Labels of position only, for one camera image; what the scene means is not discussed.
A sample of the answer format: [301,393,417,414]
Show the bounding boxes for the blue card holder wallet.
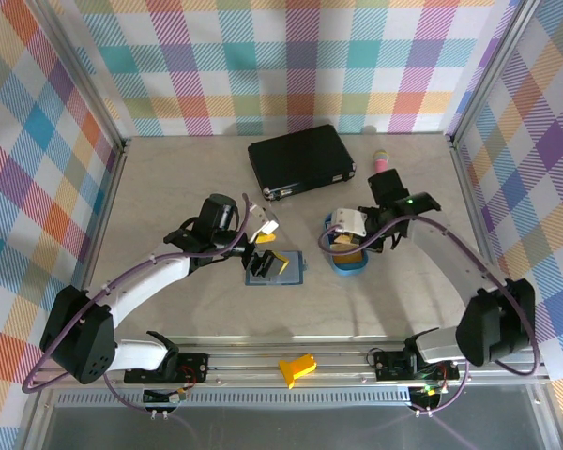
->
[243,250,309,288]

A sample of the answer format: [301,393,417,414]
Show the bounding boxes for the black arm base board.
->
[175,353,211,383]
[373,349,461,383]

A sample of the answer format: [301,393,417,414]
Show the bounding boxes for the blue oval card tray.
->
[319,211,368,278]

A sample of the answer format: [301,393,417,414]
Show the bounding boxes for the black ribbed carrying case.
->
[247,124,358,202]

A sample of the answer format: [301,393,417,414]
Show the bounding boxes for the perforated metal strip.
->
[55,392,414,409]

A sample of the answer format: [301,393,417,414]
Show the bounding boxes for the small circuit board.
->
[143,387,189,405]
[410,384,449,409]

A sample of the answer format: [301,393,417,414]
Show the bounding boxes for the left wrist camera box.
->
[249,202,282,235]

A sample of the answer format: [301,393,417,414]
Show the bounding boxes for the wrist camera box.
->
[332,207,368,239]
[249,202,282,235]

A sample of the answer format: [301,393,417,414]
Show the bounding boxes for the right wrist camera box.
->
[332,207,368,239]

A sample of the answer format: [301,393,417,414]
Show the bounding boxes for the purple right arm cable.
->
[318,213,541,416]

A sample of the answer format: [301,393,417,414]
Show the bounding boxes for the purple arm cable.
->
[318,213,541,416]
[22,194,257,413]

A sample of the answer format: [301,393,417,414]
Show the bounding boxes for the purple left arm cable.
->
[22,194,257,413]

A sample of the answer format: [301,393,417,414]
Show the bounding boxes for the aluminium side rail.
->
[449,135,543,351]
[68,140,129,341]

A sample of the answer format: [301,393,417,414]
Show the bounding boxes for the yellow plastic bracket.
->
[278,354,318,390]

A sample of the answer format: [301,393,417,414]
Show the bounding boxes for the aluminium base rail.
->
[30,344,553,390]

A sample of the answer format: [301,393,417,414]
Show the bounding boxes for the aluminium frame post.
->
[32,0,129,154]
[445,0,543,146]

